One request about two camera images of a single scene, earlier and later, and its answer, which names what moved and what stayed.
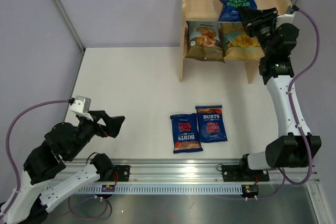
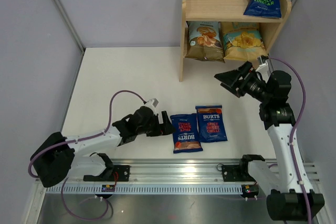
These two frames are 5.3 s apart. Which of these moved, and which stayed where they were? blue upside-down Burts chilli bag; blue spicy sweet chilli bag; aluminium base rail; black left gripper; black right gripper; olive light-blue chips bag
Moved: black right gripper; black left gripper
Stayed: aluminium base rail; olive light-blue chips bag; blue spicy sweet chilli bag; blue upside-down Burts chilli bag
